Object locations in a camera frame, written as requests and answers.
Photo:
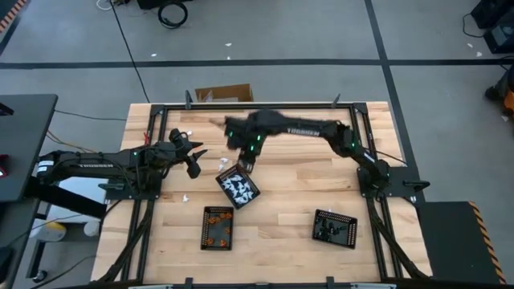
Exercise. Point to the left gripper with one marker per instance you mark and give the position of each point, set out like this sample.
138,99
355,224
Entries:
176,150

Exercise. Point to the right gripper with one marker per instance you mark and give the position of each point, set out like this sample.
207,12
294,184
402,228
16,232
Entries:
247,132

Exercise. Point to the black slotted plastic basket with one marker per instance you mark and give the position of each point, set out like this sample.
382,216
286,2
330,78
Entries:
341,238
225,172
217,234

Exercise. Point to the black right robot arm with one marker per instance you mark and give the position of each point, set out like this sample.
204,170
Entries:
305,128

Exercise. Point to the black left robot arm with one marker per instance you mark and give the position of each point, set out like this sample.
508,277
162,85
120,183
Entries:
100,165

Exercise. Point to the brown cardboard box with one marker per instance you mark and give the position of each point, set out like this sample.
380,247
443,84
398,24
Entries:
237,93

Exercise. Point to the white flat box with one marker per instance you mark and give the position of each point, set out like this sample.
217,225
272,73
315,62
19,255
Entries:
80,190

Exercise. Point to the white round object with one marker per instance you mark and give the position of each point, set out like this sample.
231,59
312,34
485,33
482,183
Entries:
91,229

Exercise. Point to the black equipment box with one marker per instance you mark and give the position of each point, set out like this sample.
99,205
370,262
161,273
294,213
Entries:
148,3

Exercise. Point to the yellow and white object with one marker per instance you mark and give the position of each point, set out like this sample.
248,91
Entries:
50,232

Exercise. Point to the black desk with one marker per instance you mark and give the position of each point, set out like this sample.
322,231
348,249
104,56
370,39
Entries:
24,140

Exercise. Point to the black rolling stand base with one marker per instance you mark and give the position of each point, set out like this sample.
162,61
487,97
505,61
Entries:
35,257

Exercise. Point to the black cabinet with hazard stripe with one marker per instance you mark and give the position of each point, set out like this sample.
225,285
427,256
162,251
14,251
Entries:
449,241
12,12

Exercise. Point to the black and orange machine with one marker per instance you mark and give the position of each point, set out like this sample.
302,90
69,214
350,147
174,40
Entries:
509,100

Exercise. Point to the black equipment case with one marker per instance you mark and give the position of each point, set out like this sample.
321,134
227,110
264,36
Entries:
498,36

